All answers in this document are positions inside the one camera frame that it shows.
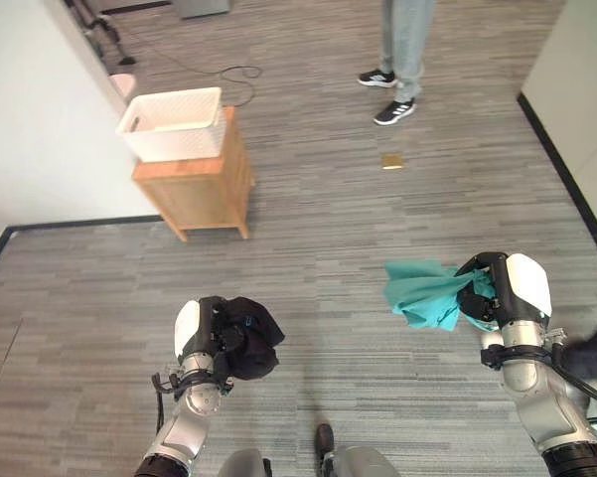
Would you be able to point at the black stand legs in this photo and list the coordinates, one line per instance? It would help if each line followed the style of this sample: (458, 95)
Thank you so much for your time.
(104, 32)

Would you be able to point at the wooden side table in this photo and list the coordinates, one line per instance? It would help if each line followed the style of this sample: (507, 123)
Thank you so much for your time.
(198, 194)

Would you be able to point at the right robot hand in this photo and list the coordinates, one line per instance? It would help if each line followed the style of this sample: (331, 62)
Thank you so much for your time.
(516, 293)

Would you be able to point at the pink stool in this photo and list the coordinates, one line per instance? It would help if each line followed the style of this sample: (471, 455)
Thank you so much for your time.
(124, 85)

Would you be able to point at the person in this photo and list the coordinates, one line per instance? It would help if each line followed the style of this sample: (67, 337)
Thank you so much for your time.
(400, 54)

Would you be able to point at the brass floor plate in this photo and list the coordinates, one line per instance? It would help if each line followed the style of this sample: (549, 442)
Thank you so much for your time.
(393, 161)

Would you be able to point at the black garment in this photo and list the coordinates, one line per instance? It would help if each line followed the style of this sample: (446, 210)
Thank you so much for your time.
(255, 338)

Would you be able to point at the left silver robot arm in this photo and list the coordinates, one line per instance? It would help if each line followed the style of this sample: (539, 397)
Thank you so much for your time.
(189, 417)

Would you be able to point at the black cloth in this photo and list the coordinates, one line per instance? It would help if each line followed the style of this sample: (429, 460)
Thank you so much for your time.
(593, 353)

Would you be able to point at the white plastic laundry basket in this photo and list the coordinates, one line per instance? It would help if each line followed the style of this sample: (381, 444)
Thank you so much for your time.
(171, 124)

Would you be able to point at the grey cabinet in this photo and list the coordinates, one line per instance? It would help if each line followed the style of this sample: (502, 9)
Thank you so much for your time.
(202, 7)

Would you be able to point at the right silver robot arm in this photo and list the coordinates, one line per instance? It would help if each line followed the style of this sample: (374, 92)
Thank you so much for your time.
(541, 392)

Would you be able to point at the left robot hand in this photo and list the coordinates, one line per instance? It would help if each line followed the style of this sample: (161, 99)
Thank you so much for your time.
(194, 328)

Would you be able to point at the teal garment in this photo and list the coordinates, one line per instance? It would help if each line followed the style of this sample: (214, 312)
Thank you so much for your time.
(422, 295)

